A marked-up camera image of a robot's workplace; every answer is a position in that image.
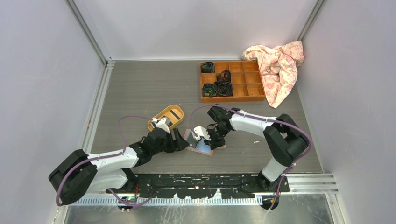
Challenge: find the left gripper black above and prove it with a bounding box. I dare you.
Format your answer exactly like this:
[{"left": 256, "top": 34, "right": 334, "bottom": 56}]
[{"left": 151, "top": 128, "right": 188, "bottom": 155}]

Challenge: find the brown leather card holder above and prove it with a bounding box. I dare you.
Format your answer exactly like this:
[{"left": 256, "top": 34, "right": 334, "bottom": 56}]
[{"left": 184, "top": 129, "right": 214, "bottom": 156}]

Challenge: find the yellow oval card tray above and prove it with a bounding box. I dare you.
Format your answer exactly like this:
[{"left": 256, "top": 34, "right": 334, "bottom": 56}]
[{"left": 153, "top": 105, "right": 184, "bottom": 130}]

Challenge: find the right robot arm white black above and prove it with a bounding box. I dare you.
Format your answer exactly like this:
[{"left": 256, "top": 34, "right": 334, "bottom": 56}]
[{"left": 205, "top": 106, "right": 312, "bottom": 192}]

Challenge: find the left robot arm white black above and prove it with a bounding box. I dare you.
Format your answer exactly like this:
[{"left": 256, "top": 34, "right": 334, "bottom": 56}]
[{"left": 48, "top": 128, "right": 190, "bottom": 206}]

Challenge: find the rolled dark tie bottom-left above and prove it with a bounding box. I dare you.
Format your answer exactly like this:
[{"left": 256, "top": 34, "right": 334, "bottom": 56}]
[{"left": 201, "top": 83, "right": 217, "bottom": 98}]

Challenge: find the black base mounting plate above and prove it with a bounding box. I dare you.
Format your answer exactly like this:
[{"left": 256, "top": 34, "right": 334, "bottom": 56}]
[{"left": 113, "top": 173, "right": 290, "bottom": 199}]

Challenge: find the rolled dark tie bottom-middle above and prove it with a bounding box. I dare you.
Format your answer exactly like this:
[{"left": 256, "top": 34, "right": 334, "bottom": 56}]
[{"left": 214, "top": 81, "right": 234, "bottom": 97}]

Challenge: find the rolled dark tie middle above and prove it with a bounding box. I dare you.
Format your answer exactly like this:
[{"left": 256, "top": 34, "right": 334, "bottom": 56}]
[{"left": 216, "top": 70, "right": 232, "bottom": 82}]

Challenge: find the wooden compartment organizer box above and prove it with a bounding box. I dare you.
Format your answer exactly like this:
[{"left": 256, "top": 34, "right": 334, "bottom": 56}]
[{"left": 199, "top": 61, "right": 265, "bottom": 103}]

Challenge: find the rolled dark tie top-left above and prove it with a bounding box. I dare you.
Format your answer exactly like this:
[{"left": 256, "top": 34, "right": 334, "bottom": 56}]
[{"left": 200, "top": 62, "right": 215, "bottom": 73}]

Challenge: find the pink floral crumpled cloth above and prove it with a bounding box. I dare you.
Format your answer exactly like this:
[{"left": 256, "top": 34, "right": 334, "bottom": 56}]
[{"left": 241, "top": 41, "right": 304, "bottom": 108}]

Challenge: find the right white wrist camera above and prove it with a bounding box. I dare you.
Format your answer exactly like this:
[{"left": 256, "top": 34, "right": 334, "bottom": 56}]
[{"left": 191, "top": 126, "right": 211, "bottom": 142}]

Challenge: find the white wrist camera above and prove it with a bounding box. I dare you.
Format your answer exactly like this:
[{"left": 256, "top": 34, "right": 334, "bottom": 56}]
[
  {"left": 191, "top": 126, "right": 211, "bottom": 142},
  {"left": 151, "top": 116, "right": 170, "bottom": 133}
]

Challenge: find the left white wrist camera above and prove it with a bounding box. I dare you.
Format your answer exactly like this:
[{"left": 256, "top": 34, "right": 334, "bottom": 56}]
[{"left": 151, "top": 116, "right": 170, "bottom": 133}]

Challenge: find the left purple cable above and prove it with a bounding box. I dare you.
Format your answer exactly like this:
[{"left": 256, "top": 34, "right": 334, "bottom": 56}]
[{"left": 56, "top": 115, "right": 162, "bottom": 211}]

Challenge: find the aluminium frame rail front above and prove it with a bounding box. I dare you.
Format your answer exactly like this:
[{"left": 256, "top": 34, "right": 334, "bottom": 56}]
[{"left": 57, "top": 173, "right": 339, "bottom": 206}]

